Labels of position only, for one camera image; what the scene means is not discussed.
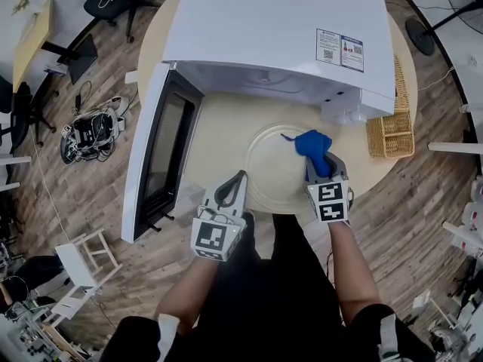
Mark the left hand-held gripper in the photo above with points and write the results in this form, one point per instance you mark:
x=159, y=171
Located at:
x=209, y=238

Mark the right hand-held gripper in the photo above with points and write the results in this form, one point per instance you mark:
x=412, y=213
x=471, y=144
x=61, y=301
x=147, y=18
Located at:
x=330, y=202

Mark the blue cloth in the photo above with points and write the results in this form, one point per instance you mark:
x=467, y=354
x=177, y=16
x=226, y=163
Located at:
x=311, y=145

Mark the clear glass microwave turntable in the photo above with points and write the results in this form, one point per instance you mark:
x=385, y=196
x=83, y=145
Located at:
x=271, y=164

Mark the person's right forearm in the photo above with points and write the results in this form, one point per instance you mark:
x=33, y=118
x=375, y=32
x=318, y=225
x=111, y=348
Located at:
x=351, y=270

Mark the person's left forearm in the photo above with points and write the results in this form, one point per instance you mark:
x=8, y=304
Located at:
x=188, y=292

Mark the white microwave oven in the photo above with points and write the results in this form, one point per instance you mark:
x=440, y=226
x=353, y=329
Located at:
x=264, y=21

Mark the wicker desk organizer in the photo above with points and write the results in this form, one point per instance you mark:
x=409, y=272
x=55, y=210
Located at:
x=392, y=138

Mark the person's black clothing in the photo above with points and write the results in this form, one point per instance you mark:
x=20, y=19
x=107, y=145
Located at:
x=271, y=296

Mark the black floor fan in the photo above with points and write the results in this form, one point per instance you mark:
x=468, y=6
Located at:
x=419, y=36

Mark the white wooden chair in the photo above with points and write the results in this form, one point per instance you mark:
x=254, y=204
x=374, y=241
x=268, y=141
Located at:
x=75, y=262

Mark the blue and white box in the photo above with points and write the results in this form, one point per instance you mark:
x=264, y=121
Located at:
x=53, y=71

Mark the wooden table with black leg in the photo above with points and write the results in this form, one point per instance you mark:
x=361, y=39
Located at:
x=34, y=40

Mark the white vase with flowers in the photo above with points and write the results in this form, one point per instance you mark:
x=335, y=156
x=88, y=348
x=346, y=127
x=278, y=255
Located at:
x=20, y=4

